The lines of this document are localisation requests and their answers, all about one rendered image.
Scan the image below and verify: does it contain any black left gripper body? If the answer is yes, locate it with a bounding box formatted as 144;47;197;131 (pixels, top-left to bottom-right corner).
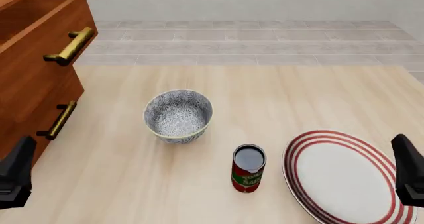
0;176;33;209

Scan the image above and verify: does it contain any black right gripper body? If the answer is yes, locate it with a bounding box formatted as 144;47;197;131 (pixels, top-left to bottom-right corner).
395;183;424;208

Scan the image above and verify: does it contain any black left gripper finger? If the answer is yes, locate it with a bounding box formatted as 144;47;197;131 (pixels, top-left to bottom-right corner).
0;135;37;178

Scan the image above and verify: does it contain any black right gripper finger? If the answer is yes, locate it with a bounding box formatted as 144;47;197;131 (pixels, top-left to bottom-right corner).
390;133;424;186

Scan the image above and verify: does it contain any wooden cabinet drawer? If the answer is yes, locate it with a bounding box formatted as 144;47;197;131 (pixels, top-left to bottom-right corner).
0;0;99;142
19;84;85;166

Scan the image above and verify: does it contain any white plate with red rings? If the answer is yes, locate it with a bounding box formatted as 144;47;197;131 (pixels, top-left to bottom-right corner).
281;129;419;224

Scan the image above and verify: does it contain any red tomato sauce tin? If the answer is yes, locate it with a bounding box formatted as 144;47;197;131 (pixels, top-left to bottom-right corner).
231;144;267;193

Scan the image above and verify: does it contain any blue-white patterned bowl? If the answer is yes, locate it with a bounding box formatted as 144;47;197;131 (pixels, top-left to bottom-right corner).
142;89;214;144

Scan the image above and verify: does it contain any brass drawer handle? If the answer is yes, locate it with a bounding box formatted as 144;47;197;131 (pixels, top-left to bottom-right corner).
42;27;95;67
35;99;78;141

